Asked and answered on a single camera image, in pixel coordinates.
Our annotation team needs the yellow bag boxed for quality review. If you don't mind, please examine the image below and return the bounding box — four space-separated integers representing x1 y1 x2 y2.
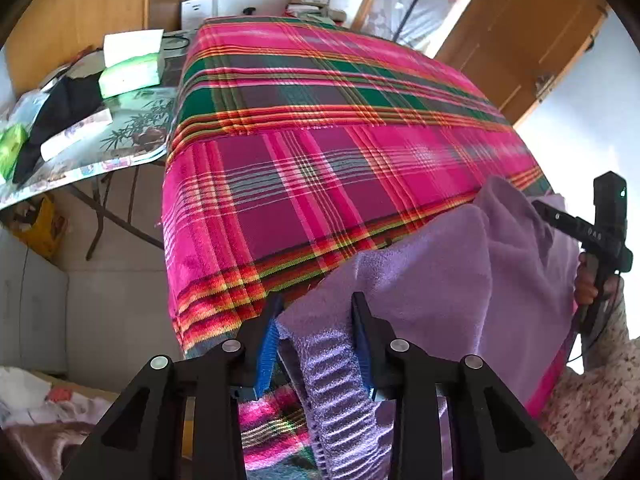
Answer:
7 195 68 261

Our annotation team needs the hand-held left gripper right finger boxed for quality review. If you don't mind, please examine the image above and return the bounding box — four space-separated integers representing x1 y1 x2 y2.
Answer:
350 291 581 480

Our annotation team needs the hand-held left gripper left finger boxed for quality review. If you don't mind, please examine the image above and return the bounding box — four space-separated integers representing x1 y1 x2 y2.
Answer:
60 292 286 480

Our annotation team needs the person's right forearm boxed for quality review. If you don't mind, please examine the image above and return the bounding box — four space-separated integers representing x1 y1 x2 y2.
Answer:
540 280 640 480

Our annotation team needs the pink plaid blanket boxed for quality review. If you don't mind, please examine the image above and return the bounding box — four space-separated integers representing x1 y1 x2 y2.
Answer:
160 16 563 480

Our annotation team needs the white carton box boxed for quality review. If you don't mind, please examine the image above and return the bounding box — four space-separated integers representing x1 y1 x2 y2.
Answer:
180 0 218 31

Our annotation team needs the black cloth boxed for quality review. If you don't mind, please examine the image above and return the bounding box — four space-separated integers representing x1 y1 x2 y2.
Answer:
12 72 106 186

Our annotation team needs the grey cabinet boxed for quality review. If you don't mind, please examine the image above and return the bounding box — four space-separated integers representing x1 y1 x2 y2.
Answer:
0 230 71 376

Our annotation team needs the printed folding table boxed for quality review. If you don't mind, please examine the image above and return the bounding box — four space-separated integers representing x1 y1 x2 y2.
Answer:
0 30 201 261

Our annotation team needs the person's right hand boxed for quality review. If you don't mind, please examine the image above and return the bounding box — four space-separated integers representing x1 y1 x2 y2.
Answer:
574 252 626 308

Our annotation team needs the green tissue pack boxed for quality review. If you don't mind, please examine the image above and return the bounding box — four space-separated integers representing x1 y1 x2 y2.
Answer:
98 55 162 98

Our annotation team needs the pile of clothes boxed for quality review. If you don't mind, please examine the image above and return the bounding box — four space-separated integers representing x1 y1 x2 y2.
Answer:
0 365 121 480

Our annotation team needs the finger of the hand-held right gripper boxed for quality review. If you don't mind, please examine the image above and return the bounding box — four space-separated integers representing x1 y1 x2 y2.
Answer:
531 200 588 242

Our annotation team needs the white tissue pack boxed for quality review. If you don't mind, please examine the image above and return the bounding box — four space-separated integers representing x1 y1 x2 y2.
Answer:
102 30 165 67

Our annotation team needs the wooden wardrobe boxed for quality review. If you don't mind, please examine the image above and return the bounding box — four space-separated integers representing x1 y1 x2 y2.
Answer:
5 0 191 96

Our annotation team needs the wooden door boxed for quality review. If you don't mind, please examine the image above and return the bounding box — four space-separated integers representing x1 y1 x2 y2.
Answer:
435 0 611 128

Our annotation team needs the purple fleece garment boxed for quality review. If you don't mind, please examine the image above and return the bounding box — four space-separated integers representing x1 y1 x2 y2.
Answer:
275 175 581 480

